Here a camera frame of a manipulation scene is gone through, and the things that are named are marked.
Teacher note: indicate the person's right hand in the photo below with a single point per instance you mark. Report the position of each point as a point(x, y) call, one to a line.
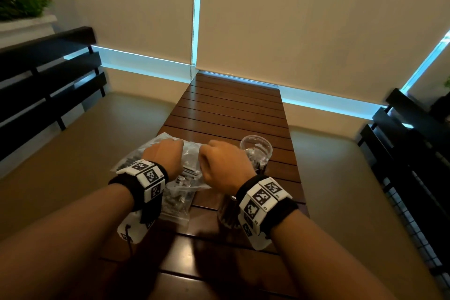
point(226, 164)

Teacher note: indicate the person's left hand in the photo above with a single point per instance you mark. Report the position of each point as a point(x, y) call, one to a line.
point(163, 155)

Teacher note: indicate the person's right fingers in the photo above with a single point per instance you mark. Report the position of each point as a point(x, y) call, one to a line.
point(206, 154)

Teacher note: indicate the person's left fingers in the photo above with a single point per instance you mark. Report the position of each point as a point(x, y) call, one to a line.
point(179, 148)

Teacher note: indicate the clear plastic zip bag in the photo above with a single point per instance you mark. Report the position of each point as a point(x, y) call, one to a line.
point(191, 159)

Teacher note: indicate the person's right forearm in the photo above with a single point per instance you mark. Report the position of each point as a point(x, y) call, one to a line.
point(327, 261)

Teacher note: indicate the person's left forearm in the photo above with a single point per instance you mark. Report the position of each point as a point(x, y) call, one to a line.
point(63, 240)

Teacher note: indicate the black wristband with marker blocks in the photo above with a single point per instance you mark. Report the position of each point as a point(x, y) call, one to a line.
point(147, 178)
point(263, 201)

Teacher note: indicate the clear plastic cup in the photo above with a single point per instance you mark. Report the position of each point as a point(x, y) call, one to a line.
point(258, 150)

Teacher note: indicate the clear bag of dark parts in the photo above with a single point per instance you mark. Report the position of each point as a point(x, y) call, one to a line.
point(177, 205)

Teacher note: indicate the dark glass jar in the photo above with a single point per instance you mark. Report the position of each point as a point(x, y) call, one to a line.
point(227, 212)

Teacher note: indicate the black slatted bench back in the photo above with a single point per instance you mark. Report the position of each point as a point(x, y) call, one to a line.
point(415, 155)
point(42, 78)

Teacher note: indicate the wide beige roller blind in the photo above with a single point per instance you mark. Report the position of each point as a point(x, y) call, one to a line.
point(316, 22)

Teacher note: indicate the white planter box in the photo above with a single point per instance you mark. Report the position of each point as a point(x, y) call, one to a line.
point(24, 31)

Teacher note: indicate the narrow beige roller blind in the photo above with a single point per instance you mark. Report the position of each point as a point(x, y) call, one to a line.
point(434, 78)

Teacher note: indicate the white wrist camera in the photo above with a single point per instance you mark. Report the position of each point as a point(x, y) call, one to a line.
point(135, 227)
point(258, 238)

